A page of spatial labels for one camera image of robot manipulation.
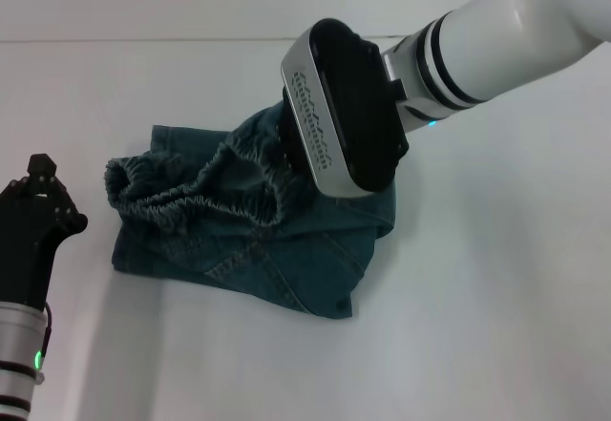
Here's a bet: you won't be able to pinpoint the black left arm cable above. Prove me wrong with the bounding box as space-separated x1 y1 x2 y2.
39 301 53 375

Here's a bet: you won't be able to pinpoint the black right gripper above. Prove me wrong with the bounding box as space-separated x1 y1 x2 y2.
276 86 320 182

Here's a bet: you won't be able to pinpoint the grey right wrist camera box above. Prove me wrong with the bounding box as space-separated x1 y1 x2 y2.
279 17 411 200

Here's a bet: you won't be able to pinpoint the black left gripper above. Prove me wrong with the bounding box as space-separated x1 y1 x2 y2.
0 152 91 307

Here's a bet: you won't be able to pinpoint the blue denim shorts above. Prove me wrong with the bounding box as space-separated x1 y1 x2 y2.
103 102 398 321

